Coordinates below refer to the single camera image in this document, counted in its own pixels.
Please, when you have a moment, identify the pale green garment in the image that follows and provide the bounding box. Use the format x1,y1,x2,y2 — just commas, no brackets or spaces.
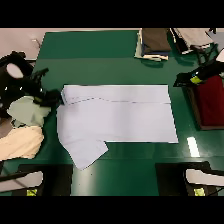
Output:
7,95,52,128

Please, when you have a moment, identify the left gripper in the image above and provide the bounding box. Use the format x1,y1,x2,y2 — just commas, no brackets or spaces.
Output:
39,88,64,108

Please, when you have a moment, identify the dark red garment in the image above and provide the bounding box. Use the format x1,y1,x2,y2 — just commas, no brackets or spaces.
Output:
194,75,224,128

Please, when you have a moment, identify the cream garment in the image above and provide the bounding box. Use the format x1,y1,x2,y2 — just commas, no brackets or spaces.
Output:
0,125,45,162

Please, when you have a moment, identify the brown garment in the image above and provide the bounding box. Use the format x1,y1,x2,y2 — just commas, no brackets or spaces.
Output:
141,28,173,54

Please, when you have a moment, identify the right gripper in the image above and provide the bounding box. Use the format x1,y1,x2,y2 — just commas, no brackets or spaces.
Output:
173,68,198,89

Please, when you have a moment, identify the pale grey garment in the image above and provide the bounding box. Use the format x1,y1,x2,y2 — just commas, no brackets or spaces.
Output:
173,28,215,52

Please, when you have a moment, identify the white shirt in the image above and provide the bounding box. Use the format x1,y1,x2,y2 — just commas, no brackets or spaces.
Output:
55,83,180,171

